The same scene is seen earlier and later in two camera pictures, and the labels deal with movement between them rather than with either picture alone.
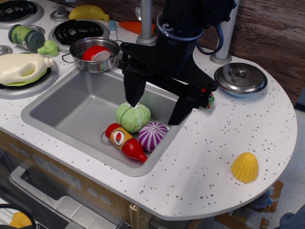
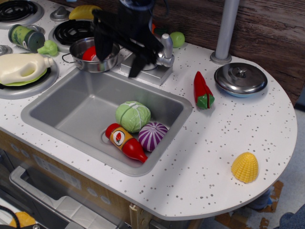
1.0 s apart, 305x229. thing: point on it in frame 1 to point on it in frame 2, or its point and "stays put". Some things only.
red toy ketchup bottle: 124,139 stays put
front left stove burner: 34,88 stays put
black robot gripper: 169,64 to 129,32
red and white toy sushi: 96,53 stays put
